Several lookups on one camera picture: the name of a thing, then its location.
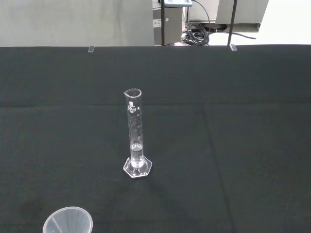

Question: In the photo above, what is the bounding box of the clear glass graduated cylinder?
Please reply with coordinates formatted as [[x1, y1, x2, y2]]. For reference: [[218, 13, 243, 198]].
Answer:
[[122, 88, 153, 180]]

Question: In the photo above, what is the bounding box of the black bench cloth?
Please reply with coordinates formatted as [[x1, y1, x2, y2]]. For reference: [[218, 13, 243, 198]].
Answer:
[[0, 44, 311, 233]]

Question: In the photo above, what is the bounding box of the grey metal cabinet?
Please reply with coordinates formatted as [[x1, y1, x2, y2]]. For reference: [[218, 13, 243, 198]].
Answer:
[[152, 0, 183, 46]]

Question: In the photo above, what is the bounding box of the black tripod pole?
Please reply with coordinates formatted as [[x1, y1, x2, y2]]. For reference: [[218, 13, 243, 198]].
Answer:
[[227, 0, 238, 47]]

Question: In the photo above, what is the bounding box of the clear plastic funnel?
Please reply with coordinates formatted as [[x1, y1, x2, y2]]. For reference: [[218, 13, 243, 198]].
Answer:
[[42, 206, 94, 233]]

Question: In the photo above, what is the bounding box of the black cable bundle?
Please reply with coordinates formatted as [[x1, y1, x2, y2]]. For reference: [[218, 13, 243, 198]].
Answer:
[[182, 22, 210, 46]]

